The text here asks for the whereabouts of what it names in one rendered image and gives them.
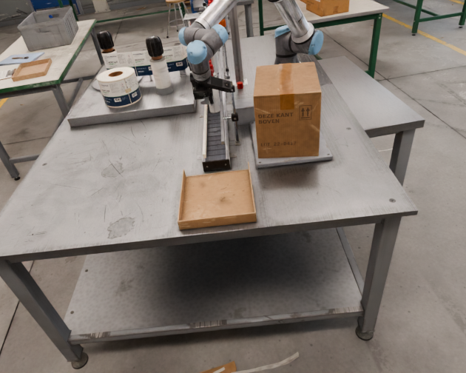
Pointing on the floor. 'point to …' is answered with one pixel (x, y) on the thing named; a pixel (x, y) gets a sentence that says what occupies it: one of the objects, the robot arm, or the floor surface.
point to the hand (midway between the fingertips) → (213, 102)
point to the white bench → (59, 62)
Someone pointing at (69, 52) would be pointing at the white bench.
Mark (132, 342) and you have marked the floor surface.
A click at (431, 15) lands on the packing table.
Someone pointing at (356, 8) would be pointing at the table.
